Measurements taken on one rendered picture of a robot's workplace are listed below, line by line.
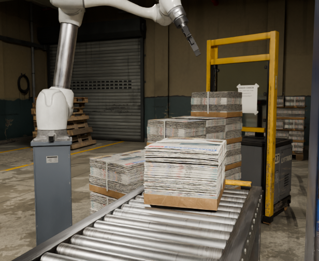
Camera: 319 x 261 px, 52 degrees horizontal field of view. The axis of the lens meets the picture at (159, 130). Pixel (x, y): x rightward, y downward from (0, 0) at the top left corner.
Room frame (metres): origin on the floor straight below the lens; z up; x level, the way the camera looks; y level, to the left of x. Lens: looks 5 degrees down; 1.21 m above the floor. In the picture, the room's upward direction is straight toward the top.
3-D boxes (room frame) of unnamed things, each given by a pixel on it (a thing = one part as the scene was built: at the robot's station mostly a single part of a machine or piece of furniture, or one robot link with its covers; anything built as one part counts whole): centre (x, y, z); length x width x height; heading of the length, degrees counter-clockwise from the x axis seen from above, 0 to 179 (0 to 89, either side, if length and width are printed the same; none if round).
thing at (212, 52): (3.58, -0.56, 0.97); 0.09 x 0.09 x 1.75; 49
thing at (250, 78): (3.38, -0.82, 1.28); 0.57 x 0.01 x 0.65; 49
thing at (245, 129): (3.40, -0.84, 0.92); 0.57 x 0.01 x 0.05; 49
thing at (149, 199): (1.30, -0.10, 0.83); 0.29 x 0.16 x 0.04; 74
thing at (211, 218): (1.20, -0.06, 0.78); 0.47 x 0.05 x 0.05; 69
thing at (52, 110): (1.80, 0.59, 1.17); 0.18 x 0.16 x 0.22; 7
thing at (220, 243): (1.02, 0.01, 0.78); 0.47 x 0.05 x 0.05; 69
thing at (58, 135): (1.77, 0.58, 1.03); 0.22 x 0.18 x 0.06; 15
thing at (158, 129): (2.59, -0.13, 0.95); 0.38 x 0.29 x 0.23; 49
